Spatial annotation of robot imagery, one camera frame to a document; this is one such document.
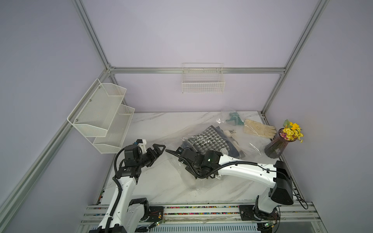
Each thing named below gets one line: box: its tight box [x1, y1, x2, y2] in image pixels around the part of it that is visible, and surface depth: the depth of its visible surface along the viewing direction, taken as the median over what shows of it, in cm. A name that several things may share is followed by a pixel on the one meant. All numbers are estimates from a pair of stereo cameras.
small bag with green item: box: [216, 110, 245, 126], surface depth 115 cm
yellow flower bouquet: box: [279, 118, 305, 144], surface depth 80 cm
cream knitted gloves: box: [243, 118, 277, 139], surface depth 112 cm
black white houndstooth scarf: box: [183, 125, 230, 153], surface depth 87 cm
